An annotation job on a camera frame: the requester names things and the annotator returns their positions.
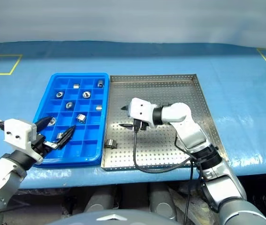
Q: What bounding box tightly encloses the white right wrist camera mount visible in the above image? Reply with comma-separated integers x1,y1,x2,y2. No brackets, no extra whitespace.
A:
127,97,159,128

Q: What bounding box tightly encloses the grey dome with silver emblem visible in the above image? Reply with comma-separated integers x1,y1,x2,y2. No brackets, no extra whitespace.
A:
46,209,190,225

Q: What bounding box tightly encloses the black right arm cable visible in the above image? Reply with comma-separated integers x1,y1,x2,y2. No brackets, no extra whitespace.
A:
132,126,204,225

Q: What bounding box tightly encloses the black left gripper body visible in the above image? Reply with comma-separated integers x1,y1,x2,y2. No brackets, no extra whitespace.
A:
31,134,58,157

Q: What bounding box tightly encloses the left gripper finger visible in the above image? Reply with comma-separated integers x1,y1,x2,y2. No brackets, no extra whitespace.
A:
54,125,77,150
33,116,52,135

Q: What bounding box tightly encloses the blue plastic table cover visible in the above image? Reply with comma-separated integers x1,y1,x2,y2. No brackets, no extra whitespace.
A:
0,41,266,189

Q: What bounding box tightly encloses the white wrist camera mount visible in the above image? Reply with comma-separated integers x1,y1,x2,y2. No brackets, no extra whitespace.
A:
3,119,44,164
127,97,159,128

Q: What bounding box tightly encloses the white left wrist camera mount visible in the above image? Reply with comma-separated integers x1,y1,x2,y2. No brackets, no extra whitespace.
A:
3,119,44,164

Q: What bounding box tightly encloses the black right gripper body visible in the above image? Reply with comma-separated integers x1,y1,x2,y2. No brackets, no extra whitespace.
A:
133,119,149,132

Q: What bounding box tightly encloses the blue compartment tray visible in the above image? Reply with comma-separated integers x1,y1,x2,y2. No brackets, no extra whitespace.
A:
33,72,110,168

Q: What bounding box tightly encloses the grey rounded cylinder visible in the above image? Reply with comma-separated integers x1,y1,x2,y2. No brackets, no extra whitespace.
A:
149,182,178,221
85,186,116,213

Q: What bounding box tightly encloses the perforated metal tray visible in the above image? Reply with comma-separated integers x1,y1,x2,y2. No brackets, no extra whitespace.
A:
100,73,229,172

